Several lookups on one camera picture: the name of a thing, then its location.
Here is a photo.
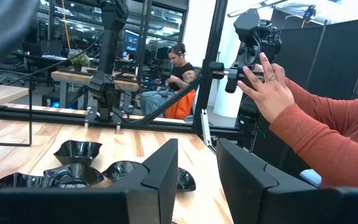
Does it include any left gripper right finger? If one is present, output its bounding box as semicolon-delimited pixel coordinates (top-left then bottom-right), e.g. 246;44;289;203
215;138;316;224

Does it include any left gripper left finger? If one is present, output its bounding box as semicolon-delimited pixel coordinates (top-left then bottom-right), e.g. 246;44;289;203
109;138;180;224

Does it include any person's forearm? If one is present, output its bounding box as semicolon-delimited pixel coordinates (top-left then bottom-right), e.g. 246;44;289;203
268;104;358;189
285;77;358;125

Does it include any orange cloth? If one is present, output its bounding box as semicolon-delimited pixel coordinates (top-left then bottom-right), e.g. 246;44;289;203
165;89;197;121

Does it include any person's hand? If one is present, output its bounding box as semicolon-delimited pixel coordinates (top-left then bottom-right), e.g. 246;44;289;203
253;63;287;82
237;52;296;124

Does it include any person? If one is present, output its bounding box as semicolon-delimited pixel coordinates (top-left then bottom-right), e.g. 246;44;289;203
140;42;198;118

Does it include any wooden background table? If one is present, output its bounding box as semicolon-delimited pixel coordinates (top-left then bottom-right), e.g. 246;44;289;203
50;69;140;110

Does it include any small potted plant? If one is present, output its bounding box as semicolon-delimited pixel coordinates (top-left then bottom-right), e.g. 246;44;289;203
67;49;91;73

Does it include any black partition panel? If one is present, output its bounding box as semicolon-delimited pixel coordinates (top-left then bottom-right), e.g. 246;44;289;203
273;17;358;101

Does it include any silver metal frame bracket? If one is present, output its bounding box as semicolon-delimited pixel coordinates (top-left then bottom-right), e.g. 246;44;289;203
200;108;213;147

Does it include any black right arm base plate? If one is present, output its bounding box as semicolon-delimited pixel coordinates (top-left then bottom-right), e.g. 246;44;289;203
84;107;124;129

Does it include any long black rig cable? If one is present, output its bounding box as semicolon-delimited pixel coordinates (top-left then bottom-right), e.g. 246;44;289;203
4;30;106;86

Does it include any thick black wrist camera cable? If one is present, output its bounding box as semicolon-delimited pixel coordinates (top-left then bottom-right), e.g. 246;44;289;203
0;0;40;79

